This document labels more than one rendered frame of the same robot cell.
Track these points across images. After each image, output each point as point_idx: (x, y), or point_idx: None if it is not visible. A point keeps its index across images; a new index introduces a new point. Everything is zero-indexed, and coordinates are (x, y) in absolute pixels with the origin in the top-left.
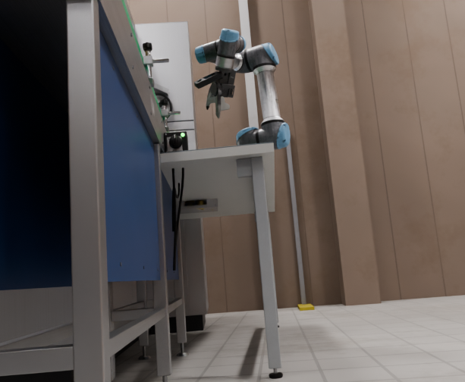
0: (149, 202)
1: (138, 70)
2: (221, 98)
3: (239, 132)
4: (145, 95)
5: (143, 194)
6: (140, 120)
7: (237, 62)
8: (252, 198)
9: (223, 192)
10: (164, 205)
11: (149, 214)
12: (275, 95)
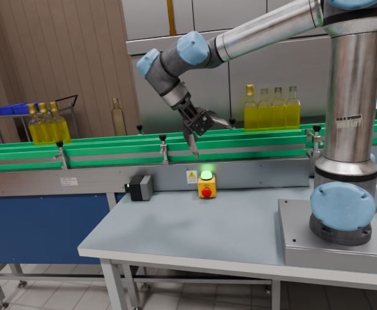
0: (81, 230)
1: (19, 184)
2: (192, 138)
3: None
4: (40, 187)
5: (63, 230)
6: (54, 195)
7: (300, 23)
8: None
9: None
10: None
11: (83, 235)
12: (341, 106)
